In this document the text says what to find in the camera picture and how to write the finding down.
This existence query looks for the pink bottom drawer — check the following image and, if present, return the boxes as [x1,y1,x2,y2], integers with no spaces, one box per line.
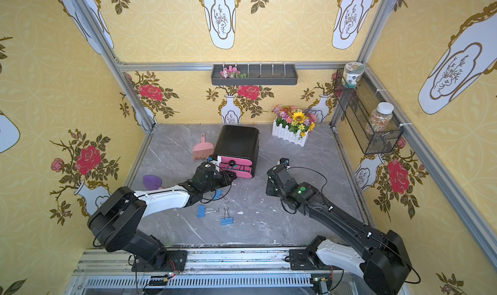
[227,169,253,179]

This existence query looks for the pink top drawer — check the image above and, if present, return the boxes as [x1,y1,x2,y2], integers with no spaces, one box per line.
[220,155,254,168]

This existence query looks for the blue binder clip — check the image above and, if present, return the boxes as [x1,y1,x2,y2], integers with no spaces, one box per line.
[221,207,234,226]
[198,205,220,217]
[212,189,229,204]

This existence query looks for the black drawer cabinet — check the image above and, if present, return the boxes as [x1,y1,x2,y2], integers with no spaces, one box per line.
[211,125,260,177]

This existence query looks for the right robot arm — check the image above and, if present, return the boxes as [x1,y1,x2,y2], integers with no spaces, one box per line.
[267,164,414,294]

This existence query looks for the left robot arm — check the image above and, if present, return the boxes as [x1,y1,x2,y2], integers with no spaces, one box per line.
[87,162,237,270]

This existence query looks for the pink hand broom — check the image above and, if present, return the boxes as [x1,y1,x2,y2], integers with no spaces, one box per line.
[193,133,215,160]

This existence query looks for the flower box with white fence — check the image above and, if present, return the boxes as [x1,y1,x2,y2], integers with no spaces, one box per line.
[272,106,317,147]

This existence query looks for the small pink flowers on shelf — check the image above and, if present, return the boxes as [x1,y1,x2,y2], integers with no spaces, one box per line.
[220,65,248,78]

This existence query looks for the jar of colorful sprinkles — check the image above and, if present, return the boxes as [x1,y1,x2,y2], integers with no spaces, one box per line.
[365,102,394,135]

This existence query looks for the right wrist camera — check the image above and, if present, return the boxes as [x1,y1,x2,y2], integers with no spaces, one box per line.
[278,158,289,169]

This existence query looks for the purple spatula with pink handle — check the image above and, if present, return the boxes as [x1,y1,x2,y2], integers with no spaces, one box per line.
[142,175,163,191]

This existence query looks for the metal base rail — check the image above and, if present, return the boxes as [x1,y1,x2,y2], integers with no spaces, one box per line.
[65,240,377,294]

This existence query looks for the grey wall shelf tray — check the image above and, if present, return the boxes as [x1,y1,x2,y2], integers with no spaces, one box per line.
[211,63,298,86]

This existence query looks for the black wire wall basket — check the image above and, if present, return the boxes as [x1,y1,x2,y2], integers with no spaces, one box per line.
[339,75,403,155]

